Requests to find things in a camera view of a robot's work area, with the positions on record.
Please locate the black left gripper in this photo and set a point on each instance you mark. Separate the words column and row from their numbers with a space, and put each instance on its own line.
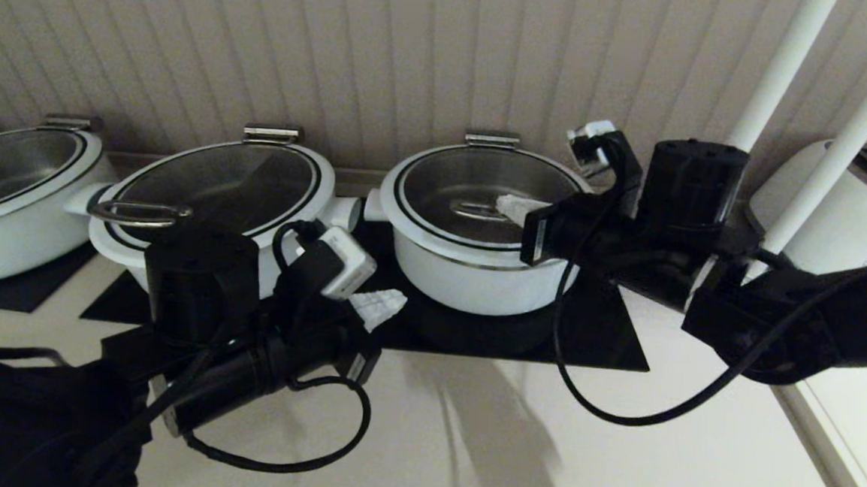
column 205, row 282

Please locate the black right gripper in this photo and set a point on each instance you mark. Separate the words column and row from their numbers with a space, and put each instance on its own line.
column 667, row 243

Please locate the small glass pot lid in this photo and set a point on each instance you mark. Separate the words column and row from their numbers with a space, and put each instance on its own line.
column 453, row 169

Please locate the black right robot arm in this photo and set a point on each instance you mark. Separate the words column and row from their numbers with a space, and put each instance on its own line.
column 866, row 315

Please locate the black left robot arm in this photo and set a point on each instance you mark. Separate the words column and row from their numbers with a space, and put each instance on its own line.
column 16, row 429

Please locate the small white pot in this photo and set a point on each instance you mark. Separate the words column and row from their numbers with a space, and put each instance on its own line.
column 468, row 291

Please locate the large white pot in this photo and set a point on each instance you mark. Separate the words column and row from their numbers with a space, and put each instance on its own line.
column 11, row 255
column 345, row 214

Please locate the white round pole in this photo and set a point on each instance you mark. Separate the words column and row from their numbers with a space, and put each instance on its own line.
column 783, row 69
column 846, row 141

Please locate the white toaster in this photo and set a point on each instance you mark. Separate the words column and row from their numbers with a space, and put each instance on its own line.
column 841, row 231

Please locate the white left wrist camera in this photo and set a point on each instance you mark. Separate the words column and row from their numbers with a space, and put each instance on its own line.
column 349, row 265

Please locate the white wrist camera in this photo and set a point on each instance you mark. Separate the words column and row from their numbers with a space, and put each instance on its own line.
column 349, row 265
column 599, row 127

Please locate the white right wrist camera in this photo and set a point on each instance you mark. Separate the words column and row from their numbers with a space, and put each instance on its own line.
column 599, row 127

